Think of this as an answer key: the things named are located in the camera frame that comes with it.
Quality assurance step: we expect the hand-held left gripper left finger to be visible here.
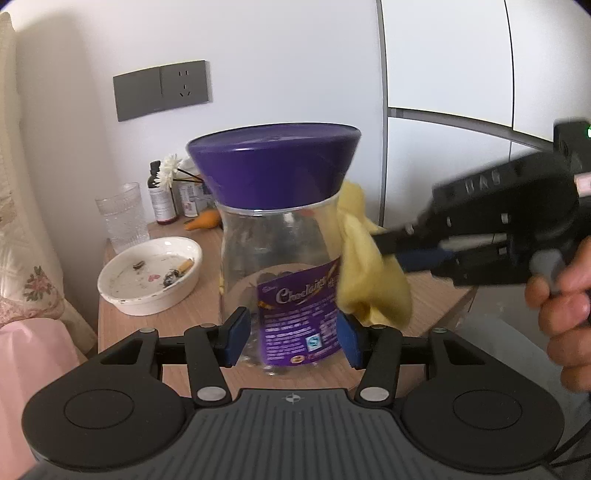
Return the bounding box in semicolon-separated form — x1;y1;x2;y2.
95;306;252;408

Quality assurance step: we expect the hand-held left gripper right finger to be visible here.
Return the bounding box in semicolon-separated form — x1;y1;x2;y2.
335;313;491;408

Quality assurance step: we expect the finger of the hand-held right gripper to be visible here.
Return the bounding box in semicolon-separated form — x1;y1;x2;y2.
372;230;445;256
397;248;458;274

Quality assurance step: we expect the yellow cleaning cloth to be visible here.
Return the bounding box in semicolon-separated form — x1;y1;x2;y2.
334;179;413;326

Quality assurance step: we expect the clear jar with purple lid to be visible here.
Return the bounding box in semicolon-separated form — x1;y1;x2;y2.
186;122;363;380

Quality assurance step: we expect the person's right hand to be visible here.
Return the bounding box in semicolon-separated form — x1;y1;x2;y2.
525;237;591;394

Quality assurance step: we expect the white ceramic ashtray dish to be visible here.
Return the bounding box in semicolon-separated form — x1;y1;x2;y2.
96;236;204;317

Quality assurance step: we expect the orange carrot toy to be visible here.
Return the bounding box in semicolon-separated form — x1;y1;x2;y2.
183;209;223;231

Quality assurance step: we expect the white plastic bottle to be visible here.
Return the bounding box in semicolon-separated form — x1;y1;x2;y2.
177;158;207;219

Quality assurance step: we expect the dark bottle with white label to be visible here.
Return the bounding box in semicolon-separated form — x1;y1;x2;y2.
147;160;179;226

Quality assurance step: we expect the white wardrobe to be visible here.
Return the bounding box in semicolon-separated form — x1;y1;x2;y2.
375;0;591;259

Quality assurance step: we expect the clear ribbed drinking glass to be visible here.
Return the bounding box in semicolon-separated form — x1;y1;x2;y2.
95;182;151;255

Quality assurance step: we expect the white artificial flower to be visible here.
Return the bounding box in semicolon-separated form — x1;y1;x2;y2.
158;154;205;191

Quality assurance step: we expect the pink bed cover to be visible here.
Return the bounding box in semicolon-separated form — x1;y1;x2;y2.
0;318;89;476

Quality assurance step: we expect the floral padded headboard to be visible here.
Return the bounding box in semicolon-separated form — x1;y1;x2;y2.
0;11;99;357

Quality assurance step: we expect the black cable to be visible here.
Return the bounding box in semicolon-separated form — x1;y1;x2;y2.
549;415;591;468

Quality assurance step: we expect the grey wall socket panel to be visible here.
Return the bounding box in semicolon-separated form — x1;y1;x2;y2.
113;59;213;123

